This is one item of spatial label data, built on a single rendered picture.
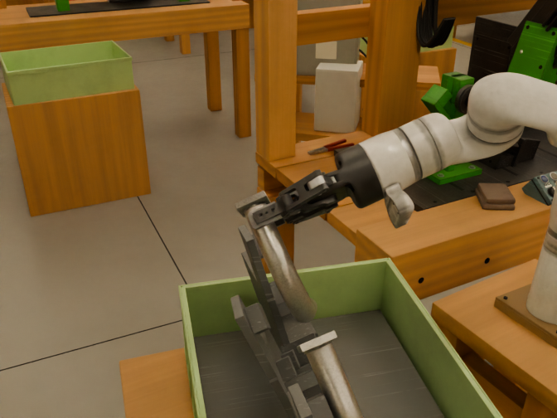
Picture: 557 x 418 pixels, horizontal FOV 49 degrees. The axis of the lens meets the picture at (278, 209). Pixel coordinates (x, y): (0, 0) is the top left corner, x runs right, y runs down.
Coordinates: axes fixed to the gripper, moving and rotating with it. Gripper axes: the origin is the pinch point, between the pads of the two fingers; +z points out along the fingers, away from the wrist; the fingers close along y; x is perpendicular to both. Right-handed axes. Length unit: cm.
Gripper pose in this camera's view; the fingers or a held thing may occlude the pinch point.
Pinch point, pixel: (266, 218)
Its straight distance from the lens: 75.9
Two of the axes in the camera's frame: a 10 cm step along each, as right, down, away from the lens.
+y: -1.2, -2.1, -9.7
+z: -9.1, 4.2, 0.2
